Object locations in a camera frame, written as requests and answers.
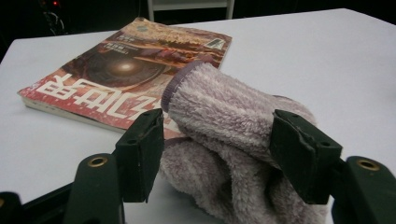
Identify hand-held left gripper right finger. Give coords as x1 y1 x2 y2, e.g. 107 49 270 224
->
269 108 344 205

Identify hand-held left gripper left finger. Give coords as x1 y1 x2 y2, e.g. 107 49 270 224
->
115 107 165 203

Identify red magazine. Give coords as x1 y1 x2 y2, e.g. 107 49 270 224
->
17 17 233 141

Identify striped pink fabric pouch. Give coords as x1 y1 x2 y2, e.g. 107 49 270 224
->
158 60 331 224

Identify white table mat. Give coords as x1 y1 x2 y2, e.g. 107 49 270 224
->
0 7 396 224

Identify white metal stand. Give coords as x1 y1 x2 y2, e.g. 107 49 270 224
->
148 0 235 22

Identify dark equipment rack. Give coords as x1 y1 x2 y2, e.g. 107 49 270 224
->
36 0 68 36

